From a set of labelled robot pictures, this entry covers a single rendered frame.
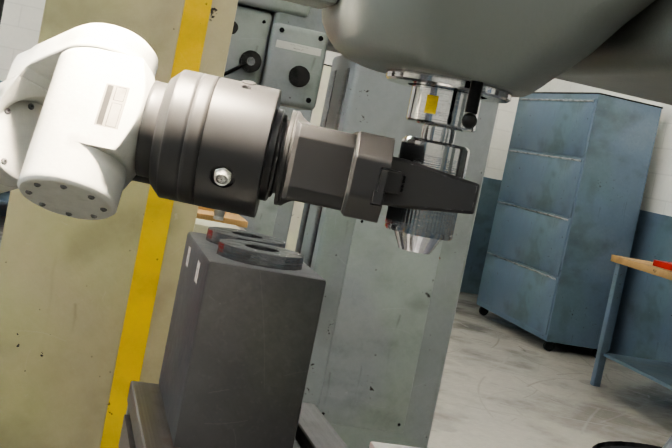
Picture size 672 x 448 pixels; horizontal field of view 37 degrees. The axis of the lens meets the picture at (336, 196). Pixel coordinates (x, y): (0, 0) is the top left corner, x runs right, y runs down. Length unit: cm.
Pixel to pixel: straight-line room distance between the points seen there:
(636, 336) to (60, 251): 628
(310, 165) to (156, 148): 10
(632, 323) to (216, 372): 733
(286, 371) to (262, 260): 11
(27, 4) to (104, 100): 902
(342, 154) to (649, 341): 743
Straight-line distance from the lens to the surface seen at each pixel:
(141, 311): 243
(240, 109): 66
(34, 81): 76
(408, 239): 68
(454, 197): 66
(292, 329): 101
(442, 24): 62
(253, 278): 100
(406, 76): 66
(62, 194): 67
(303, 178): 65
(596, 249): 804
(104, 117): 67
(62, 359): 245
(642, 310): 816
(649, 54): 68
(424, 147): 67
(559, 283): 794
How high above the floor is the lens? 126
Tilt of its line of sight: 3 degrees down
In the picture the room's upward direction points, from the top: 11 degrees clockwise
